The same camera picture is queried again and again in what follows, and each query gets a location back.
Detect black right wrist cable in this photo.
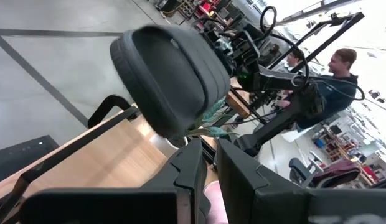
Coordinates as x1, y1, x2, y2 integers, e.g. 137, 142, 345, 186
259, 5, 278, 36

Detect black right forearm cable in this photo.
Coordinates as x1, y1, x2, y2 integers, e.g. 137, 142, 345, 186
266, 32, 311, 88

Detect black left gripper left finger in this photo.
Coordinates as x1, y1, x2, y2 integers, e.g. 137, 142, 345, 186
19, 138, 209, 224

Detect maroon garment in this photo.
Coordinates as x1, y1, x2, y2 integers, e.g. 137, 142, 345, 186
311, 158, 362, 187

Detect grey office chair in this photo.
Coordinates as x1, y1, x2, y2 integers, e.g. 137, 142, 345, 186
288, 150, 362, 189

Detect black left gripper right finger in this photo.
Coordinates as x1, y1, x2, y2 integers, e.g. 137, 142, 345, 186
215, 138, 386, 224

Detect black rig frame post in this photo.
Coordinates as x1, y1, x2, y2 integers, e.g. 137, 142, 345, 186
266, 11, 366, 73

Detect snake plant in white pot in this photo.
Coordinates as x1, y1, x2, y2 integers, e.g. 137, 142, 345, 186
148, 97, 236, 160

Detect black rubber slide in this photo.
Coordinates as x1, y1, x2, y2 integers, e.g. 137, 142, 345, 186
109, 24, 232, 139

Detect black curved bracket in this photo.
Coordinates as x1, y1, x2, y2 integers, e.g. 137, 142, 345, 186
87, 94, 133, 129

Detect black right arm elbow cable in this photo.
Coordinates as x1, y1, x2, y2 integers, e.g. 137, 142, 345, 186
310, 77, 366, 102

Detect black table frame rail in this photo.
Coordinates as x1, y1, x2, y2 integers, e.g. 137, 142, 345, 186
0, 105, 141, 218

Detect pink rubber slide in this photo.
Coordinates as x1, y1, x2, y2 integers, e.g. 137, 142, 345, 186
202, 180, 230, 224

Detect person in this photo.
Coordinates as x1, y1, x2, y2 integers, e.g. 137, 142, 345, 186
296, 47, 359, 131
275, 49, 306, 75

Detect black floor box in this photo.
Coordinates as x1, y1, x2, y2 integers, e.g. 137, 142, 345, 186
0, 134, 60, 185

